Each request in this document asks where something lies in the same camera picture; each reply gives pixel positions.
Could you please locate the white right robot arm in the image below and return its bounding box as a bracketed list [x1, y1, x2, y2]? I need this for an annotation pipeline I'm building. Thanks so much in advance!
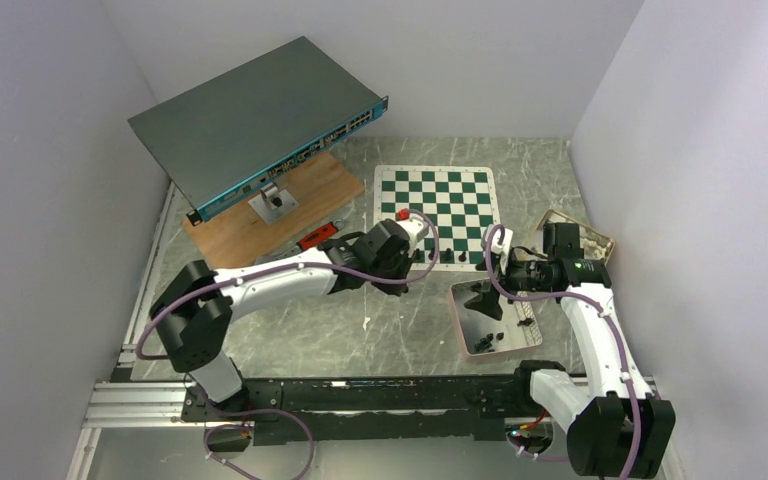
[465, 223, 676, 479]

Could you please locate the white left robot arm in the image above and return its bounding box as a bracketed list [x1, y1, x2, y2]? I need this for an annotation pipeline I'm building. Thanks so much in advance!
[138, 210, 435, 420]

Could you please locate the black chess pieces pile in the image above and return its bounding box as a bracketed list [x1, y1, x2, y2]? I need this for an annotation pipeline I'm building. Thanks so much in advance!
[472, 332, 504, 354]

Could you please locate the green white chess board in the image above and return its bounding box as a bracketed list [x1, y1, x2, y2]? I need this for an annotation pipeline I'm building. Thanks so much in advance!
[372, 165, 501, 273]

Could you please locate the wooden board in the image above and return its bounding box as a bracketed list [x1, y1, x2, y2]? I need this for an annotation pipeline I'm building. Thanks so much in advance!
[182, 153, 364, 268]

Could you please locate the pink metal tray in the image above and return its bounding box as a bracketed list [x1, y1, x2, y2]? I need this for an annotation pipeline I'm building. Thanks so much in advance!
[448, 281, 543, 363]

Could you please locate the red grey tool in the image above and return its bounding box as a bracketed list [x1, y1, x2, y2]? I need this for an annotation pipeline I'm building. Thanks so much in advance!
[259, 220, 345, 262]

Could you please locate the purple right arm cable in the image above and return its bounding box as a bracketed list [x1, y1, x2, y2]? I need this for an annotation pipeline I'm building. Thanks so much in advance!
[483, 225, 644, 480]

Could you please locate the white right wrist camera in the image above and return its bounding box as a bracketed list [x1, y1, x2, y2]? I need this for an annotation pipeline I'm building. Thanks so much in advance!
[485, 225, 513, 258]

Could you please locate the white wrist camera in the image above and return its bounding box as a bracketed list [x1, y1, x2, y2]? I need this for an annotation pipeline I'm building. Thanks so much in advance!
[396, 209, 430, 252]
[485, 225, 513, 258]

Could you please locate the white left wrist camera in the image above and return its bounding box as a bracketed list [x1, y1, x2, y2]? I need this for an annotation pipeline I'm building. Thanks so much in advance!
[396, 209, 430, 252]

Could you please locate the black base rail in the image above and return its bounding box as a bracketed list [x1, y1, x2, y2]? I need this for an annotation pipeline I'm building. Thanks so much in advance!
[181, 373, 542, 446]

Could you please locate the metal switch stand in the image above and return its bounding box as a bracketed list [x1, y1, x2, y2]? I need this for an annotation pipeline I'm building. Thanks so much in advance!
[248, 182, 299, 225]

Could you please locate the grey network switch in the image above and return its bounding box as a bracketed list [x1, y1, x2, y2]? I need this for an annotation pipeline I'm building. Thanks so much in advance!
[128, 36, 389, 225]

